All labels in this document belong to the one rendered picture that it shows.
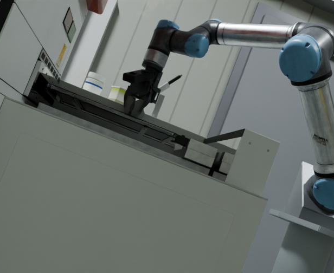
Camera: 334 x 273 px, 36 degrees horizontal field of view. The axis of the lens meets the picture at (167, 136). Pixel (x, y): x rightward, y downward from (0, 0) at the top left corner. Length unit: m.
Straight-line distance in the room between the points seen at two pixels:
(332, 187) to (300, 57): 0.40
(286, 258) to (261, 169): 0.61
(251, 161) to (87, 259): 0.44
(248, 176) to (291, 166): 2.40
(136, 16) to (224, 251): 2.61
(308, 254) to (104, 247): 0.84
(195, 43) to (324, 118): 0.46
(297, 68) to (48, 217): 0.77
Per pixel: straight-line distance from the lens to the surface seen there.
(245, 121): 3.55
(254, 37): 1.68
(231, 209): 1.18
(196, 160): 1.40
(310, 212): 1.80
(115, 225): 1.15
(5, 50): 1.05
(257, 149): 1.25
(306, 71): 1.46
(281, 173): 3.62
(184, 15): 3.64
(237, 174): 1.24
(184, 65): 3.57
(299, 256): 1.79
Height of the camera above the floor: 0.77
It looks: 5 degrees up
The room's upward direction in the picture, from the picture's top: 21 degrees clockwise
